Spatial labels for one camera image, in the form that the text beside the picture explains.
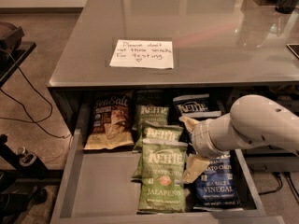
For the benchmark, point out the grey metal counter cabinet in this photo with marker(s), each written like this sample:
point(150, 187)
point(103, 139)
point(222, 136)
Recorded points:
point(216, 43)

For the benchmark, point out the front green jalapeno chip bag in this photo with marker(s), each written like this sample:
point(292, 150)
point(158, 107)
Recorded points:
point(163, 164)

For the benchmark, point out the white handwritten paper note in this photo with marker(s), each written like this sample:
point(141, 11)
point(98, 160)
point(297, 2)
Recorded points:
point(143, 54)

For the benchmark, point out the brown sea salt chip bag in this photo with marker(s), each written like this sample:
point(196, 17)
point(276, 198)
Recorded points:
point(111, 122)

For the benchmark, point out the blue vinegar chip bag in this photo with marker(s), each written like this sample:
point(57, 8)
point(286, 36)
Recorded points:
point(195, 106)
point(188, 136)
point(214, 189)

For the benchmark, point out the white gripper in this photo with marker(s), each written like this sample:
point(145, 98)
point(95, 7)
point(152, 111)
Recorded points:
point(200, 138)

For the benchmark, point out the rear green jalapeno chip bag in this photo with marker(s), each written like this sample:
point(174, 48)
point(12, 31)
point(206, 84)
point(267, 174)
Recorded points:
point(156, 115)

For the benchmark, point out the rear blue vinegar chip bag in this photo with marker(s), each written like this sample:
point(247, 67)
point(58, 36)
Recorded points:
point(195, 106)

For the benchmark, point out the middle green jalapeno chip bag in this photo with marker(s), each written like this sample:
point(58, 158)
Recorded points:
point(154, 131)

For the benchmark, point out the green jalapeno chip bag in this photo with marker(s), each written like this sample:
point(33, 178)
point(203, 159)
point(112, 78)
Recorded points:
point(163, 164)
point(154, 131)
point(156, 115)

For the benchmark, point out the middle blue vinegar chip bag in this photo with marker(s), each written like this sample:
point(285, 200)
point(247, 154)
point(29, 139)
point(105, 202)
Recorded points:
point(188, 136)

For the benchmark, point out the front blue vinegar chip bag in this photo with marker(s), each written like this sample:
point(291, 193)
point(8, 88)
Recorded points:
point(214, 189)

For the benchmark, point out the dark phone on counter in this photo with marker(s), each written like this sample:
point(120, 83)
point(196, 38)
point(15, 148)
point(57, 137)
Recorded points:
point(294, 48)

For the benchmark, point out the open grey top drawer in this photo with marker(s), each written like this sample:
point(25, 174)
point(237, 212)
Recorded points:
point(96, 188)

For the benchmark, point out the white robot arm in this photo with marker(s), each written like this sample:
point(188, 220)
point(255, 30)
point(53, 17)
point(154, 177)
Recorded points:
point(225, 137)

